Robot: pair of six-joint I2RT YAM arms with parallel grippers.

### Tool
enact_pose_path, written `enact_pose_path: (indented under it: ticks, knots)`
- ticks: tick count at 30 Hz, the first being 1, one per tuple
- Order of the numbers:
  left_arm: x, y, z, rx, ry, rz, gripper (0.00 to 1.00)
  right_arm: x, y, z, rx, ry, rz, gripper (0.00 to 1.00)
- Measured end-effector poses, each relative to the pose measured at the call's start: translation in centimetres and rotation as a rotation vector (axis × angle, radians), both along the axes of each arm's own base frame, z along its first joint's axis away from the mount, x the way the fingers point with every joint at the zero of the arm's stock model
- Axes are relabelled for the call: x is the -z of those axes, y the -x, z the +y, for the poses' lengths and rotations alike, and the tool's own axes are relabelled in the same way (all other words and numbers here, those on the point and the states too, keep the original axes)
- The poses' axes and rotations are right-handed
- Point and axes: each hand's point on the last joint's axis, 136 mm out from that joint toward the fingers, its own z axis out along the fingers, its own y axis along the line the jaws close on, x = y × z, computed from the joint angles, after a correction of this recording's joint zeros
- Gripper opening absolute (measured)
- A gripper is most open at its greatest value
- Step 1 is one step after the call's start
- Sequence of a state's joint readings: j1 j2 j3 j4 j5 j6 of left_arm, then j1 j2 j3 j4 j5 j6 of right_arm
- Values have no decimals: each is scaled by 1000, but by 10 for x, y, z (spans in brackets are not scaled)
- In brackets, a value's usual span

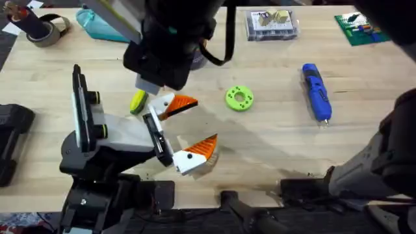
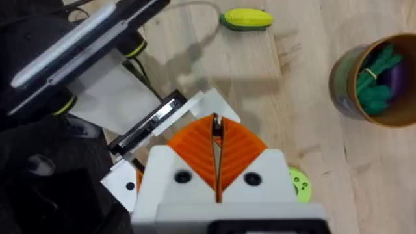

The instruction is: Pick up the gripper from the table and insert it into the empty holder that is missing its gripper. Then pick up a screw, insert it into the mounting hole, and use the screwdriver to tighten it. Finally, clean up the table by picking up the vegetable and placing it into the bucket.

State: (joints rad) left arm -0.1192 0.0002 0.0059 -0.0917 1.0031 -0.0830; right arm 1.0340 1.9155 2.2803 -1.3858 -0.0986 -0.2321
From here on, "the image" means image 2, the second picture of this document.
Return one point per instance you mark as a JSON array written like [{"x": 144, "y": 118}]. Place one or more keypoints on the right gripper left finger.
[{"x": 191, "y": 152}]

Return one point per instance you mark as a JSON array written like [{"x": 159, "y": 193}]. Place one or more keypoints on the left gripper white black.
[{"x": 113, "y": 97}]

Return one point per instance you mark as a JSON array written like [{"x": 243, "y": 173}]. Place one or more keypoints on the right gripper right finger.
[{"x": 240, "y": 152}]

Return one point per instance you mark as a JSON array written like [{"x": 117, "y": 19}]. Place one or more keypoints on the bare white finger of the left gripper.
[{"x": 214, "y": 104}]

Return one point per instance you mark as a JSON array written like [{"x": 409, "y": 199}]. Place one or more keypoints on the green disc with holes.
[{"x": 300, "y": 185}]

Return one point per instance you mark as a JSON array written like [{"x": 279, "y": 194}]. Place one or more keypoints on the yellow green toy corn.
[{"x": 247, "y": 19}]

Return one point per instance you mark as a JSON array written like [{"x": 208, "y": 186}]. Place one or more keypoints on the brown tub with toys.
[{"x": 377, "y": 84}]

